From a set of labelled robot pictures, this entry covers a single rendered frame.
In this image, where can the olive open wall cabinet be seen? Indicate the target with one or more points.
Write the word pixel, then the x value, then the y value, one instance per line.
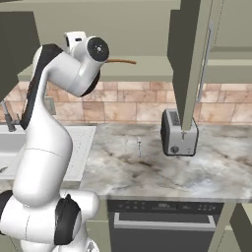
pixel 138 29

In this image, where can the olive lower cupboard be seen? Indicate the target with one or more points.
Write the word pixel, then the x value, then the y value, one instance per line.
pixel 98 236

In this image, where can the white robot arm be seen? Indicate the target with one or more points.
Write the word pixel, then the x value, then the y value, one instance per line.
pixel 42 154

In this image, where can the metallic spoon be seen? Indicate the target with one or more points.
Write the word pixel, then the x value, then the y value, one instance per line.
pixel 139 146

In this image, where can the silver toaster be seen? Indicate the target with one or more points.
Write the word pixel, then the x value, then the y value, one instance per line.
pixel 177 141

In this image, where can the white sink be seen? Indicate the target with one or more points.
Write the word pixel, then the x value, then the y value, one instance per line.
pixel 80 147

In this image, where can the grey wall socket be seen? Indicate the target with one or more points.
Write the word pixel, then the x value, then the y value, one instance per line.
pixel 51 105

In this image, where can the black dishwasher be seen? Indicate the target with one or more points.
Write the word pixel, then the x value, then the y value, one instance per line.
pixel 164 236

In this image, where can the olive open cabinet door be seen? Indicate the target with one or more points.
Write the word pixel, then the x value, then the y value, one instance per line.
pixel 192 65

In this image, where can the wooden spoon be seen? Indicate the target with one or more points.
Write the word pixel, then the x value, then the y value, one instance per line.
pixel 124 61

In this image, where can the grey tap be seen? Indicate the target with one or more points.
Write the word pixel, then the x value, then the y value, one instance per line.
pixel 8 118

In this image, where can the dark open cabinet door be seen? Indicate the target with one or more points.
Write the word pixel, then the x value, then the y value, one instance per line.
pixel 14 49

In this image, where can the olive closed wall cabinet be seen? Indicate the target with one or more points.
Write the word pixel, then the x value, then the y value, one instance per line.
pixel 233 36

